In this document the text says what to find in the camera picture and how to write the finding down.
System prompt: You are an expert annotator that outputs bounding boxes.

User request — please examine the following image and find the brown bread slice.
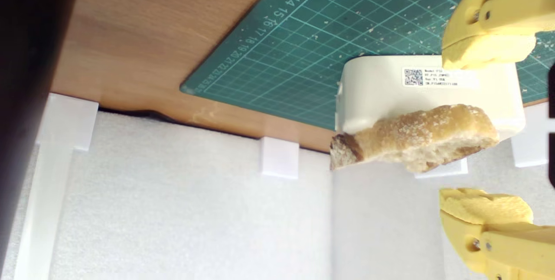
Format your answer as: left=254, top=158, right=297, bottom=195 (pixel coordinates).
left=330, top=104, right=500, bottom=173

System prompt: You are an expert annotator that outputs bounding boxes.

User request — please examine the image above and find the black two-slot toaster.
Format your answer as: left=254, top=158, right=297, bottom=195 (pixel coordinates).
left=0, top=0, right=84, bottom=254

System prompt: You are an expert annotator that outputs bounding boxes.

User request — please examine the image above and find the white block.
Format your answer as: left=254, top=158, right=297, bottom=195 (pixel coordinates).
left=335, top=55, right=526, bottom=142

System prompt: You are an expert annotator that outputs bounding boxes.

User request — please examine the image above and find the green cutting mat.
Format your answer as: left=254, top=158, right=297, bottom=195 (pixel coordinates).
left=179, top=0, right=555, bottom=131

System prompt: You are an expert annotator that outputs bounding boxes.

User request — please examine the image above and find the white wall clip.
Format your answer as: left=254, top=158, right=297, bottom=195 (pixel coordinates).
left=414, top=159, right=469, bottom=180
left=511, top=102, right=550, bottom=169
left=37, top=93, right=99, bottom=151
left=260, top=136, right=300, bottom=180

